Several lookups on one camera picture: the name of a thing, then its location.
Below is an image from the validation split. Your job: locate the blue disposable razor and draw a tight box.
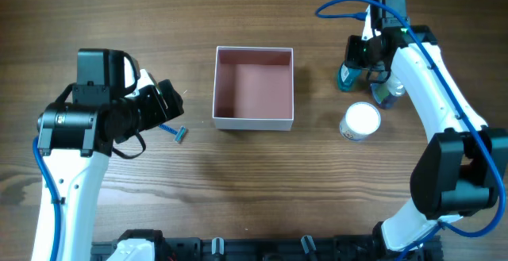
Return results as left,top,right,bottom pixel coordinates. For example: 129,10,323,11
159,124,187,144

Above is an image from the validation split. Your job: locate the pink cardboard box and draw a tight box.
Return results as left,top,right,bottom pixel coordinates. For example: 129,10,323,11
212,46,294,131

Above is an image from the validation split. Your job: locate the teal mouthwash bottle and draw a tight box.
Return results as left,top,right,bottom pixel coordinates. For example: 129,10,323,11
337,63,362,92

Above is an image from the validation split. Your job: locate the right blue cable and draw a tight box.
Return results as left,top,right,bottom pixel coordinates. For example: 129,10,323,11
315,0,507,261

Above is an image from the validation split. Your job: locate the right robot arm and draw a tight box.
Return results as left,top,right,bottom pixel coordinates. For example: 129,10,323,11
338,25,507,254

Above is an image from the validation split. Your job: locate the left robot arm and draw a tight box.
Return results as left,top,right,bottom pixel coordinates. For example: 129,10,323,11
31,48,184,260

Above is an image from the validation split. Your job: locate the blue cable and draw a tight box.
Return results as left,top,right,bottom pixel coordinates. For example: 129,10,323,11
32,136,64,261
315,0,507,261

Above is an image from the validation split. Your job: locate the left blue cable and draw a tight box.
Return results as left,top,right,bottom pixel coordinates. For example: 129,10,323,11
32,136,64,261

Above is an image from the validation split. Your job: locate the clear foam pump bottle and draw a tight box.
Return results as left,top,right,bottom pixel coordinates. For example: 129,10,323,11
371,72,406,109

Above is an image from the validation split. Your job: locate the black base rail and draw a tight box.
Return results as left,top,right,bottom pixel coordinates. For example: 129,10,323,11
90,228,442,261

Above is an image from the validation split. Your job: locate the cotton swab round container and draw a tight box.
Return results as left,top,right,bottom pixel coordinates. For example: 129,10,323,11
339,102,381,141

